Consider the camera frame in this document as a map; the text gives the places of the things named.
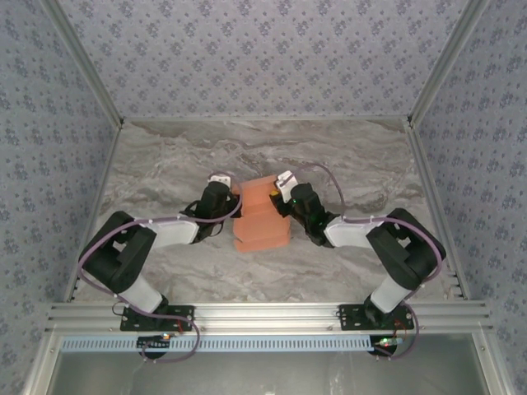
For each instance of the pink paper box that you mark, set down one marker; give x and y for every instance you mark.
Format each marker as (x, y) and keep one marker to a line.
(261, 222)

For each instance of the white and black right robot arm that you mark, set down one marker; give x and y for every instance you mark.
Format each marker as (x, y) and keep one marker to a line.
(391, 292)

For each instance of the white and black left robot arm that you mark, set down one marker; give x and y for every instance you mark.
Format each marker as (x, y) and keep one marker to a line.
(140, 288)

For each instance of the small left controller board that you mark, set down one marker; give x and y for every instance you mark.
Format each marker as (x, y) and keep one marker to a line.
(152, 342)

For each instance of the small controller board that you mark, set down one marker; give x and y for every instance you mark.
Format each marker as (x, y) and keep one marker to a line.
(381, 347)
(152, 342)

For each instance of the small right controller board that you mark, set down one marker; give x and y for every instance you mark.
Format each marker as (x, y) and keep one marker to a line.
(381, 347)

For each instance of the grey metal sheet shelf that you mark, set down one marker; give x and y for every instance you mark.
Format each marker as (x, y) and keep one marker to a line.
(267, 374)

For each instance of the thin aluminium table end rail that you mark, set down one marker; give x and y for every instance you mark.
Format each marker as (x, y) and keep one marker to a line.
(263, 119)

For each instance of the long aluminium mounting rail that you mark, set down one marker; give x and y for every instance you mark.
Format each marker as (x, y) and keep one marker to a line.
(267, 314)

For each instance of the aluminium table side rail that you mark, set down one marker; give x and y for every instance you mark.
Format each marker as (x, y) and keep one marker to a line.
(424, 164)
(103, 181)

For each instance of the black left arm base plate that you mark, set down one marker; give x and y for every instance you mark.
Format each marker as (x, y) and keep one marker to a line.
(181, 312)

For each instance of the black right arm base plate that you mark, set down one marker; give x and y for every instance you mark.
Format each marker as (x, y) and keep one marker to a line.
(350, 317)

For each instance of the aluminium frame post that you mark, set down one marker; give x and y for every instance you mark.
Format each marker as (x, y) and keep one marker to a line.
(446, 61)
(85, 61)

